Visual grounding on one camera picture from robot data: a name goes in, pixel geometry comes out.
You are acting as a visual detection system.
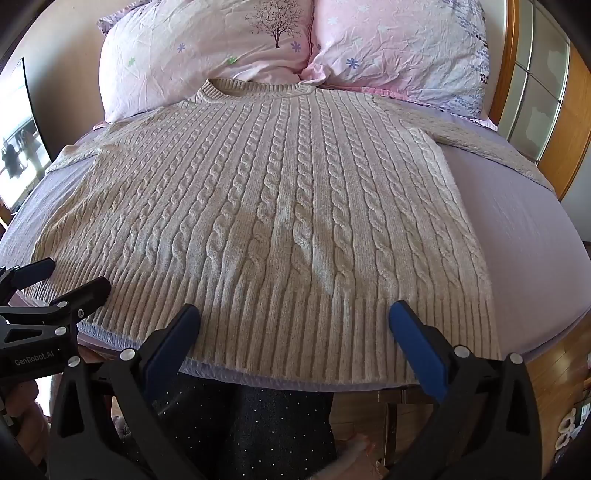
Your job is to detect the wooden wardrobe frosted glass panels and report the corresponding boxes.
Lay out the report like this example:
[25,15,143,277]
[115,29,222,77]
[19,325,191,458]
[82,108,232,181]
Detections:
[505,0,591,204]

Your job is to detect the pink flower print pillow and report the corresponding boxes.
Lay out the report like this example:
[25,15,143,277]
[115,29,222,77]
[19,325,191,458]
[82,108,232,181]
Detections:
[299,0,491,121]

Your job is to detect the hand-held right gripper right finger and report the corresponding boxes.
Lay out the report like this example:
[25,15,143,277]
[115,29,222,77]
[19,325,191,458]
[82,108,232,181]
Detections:
[388,300,543,480]

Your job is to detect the black framed screen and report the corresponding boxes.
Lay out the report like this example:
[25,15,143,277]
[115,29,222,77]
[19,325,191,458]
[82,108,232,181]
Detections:
[0,57,53,214]

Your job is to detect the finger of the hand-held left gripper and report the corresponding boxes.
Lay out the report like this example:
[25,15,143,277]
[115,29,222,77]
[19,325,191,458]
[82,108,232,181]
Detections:
[0,258,57,297]
[0,276,113,346]

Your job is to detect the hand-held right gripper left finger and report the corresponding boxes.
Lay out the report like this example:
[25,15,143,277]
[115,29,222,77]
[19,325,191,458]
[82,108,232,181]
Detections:
[48,303,204,480]

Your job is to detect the pink tree print pillow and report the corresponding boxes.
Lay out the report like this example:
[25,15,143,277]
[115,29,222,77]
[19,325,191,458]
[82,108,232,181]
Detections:
[97,0,315,124]

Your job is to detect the lavender sheet bed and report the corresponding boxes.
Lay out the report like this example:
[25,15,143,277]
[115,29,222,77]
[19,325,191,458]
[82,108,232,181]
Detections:
[0,108,591,394]

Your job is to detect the beige cable-knit sweater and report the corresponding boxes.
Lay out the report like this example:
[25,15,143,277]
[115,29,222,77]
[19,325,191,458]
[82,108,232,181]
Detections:
[28,78,555,389]

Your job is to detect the person's left hand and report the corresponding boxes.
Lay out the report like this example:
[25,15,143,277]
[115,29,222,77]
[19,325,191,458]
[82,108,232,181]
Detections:
[0,381,51,464]

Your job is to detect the person's dark dotted pants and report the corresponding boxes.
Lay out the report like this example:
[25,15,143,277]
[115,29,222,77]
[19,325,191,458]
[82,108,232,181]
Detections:
[154,373,339,480]

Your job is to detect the white objects on floor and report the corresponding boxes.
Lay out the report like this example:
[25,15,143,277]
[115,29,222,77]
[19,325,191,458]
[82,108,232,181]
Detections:
[555,405,583,452]

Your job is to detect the pink slipper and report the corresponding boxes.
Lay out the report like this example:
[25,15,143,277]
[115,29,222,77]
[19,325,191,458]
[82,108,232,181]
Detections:
[323,433,385,480]

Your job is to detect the wooden headboard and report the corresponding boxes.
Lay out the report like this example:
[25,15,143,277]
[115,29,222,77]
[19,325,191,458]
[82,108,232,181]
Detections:
[488,0,522,126]

